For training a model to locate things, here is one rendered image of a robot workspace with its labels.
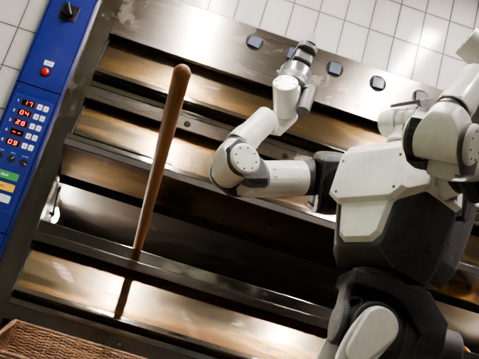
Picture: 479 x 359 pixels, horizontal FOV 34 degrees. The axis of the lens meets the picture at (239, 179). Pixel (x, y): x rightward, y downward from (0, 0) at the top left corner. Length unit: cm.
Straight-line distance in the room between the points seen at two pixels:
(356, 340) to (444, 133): 48
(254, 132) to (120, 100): 92
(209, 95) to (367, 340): 134
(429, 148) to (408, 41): 163
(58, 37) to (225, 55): 59
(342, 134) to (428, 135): 138
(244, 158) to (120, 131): 94
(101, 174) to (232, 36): 71
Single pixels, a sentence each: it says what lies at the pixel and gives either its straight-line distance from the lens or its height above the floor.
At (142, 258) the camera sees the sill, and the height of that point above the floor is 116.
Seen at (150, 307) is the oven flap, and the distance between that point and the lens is 254.
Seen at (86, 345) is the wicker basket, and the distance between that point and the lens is 249.
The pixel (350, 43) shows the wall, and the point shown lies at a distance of 298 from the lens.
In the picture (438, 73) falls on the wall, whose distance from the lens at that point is 306.
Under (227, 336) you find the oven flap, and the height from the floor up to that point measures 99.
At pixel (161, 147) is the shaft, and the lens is 159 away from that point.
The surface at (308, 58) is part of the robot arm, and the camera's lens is 212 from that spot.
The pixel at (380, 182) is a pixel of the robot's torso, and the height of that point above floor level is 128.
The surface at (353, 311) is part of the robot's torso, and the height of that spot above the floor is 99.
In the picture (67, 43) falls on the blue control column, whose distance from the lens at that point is 278.
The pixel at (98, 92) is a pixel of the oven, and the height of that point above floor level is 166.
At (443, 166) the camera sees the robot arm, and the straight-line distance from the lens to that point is 152.
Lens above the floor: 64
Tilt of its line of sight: 19 degrees up
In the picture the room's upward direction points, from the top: 16 degrees clockwise
